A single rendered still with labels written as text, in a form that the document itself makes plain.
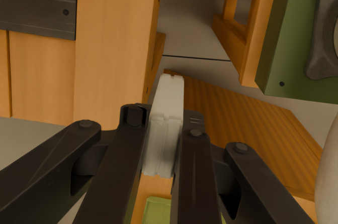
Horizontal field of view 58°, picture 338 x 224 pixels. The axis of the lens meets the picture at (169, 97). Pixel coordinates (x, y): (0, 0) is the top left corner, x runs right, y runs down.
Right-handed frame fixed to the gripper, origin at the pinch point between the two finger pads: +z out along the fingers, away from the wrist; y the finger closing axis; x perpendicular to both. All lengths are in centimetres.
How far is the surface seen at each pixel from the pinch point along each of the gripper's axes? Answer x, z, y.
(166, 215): -48, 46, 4
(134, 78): -11.6, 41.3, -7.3
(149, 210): -47, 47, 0
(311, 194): -42, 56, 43
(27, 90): -18, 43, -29
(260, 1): 5.9, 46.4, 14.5
